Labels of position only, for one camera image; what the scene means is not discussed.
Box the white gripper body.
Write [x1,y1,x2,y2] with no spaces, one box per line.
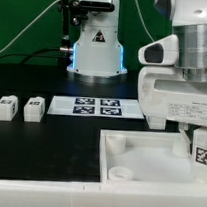
[137,66,207,127]

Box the white square tabletop part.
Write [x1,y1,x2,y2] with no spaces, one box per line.
[99,130,207,194]

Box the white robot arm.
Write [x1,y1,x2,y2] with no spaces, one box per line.
[67,0,207,129]

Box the white marker base sheet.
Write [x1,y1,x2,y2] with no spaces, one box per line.
[48,96,144,119]

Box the white front obstacle rail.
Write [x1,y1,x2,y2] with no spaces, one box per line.
[0,180,207,207]

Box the black cable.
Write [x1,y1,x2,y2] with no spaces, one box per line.
[0,43,70,70]

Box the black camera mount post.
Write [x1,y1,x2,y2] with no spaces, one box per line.
[57,0,87,70]

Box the grey cable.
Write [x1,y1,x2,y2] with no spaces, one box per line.
[0,0,81,66]

